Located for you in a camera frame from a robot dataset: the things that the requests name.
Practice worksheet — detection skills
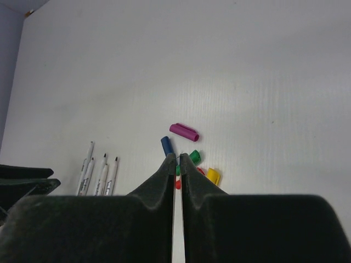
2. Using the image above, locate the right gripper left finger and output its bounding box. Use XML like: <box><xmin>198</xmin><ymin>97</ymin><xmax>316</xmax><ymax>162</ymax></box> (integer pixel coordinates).
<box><xmin>1</xmin><ymin>154</ymin><xmax>176</xmax><ymax>262</ymax></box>

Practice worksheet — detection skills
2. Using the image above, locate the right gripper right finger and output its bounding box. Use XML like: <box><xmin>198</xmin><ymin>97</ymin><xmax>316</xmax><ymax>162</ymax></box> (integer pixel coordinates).
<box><xmin>180</xmin><ymin>153</ymin><xmax>350</xmax><ymax>262</ymax></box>

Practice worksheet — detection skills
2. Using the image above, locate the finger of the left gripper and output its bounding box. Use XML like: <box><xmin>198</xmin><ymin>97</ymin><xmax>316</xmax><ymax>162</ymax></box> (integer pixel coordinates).
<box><xmin>1</xmin><ymin>179</ymin><xmax>61</xmax><ymax>219</ymax></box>
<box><xmin>0</xmin><ymin>164</ymin><xmax>54</xmax><ymax>179</ymax></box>

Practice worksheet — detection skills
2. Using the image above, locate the green pen cap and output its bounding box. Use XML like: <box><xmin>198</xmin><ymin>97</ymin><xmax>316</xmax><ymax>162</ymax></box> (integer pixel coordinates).
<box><xmin>176</xmin><ymin>150</ymin><xmax>202</xmax><ymax>176</ymax></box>

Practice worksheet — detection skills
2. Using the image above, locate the green whiteboard marker pen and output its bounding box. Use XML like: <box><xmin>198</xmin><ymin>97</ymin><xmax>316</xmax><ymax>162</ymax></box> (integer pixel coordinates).
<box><xmin>76</xmin><ymin>141</ymin><xmax>94</xmax><ymax>195</ymax></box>

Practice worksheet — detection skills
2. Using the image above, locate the red whiteboard marker pen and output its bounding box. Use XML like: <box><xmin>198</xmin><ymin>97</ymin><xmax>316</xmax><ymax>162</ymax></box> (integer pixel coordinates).
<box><xmin>106</xmin><ymin>157</ymin><xmax>118</xmax><ymax>196</ymax></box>

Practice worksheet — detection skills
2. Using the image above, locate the yellow pen cap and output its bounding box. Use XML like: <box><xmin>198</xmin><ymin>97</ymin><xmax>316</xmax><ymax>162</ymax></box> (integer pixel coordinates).
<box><xmin>206</xmin><ymin>168</ymin><xmax>221</xmax><ymax>186</ymax></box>

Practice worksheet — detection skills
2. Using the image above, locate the blue whiteboard marker pen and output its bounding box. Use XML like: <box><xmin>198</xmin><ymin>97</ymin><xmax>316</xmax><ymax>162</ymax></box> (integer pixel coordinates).
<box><xmin>93</xmin><ymin>153</ymin><xmax>107</xmax><ymax>196</ymax></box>

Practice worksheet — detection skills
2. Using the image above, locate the red pen cap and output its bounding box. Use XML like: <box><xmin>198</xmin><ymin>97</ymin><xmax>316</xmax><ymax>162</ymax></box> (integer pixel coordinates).
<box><xmin>175</xmin><ymin>167</ymin><xmax>205</xmax><ymax>190</ymax></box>

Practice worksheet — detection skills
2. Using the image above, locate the purple whiteboard marker pen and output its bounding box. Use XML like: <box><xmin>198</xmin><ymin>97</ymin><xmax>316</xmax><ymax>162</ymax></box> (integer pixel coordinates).
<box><xmin>78</xmin><ymin>157</ymin><xmax>95</xmax><ymax>196</ymax></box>

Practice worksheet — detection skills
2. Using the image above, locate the blue pen cap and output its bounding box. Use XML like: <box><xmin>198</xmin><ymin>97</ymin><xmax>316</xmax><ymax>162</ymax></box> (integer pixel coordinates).
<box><xmin>161</xmin><ymin>136</ymin><xmax>174</xmax><ymax>157</ymax></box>

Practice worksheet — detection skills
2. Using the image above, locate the purple pen cap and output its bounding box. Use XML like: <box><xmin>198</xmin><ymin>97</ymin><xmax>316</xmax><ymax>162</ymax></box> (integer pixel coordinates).
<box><xmin>169</xmin><ymin>123</ymin><xmax>200</xmax><ymax>142</ymax></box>

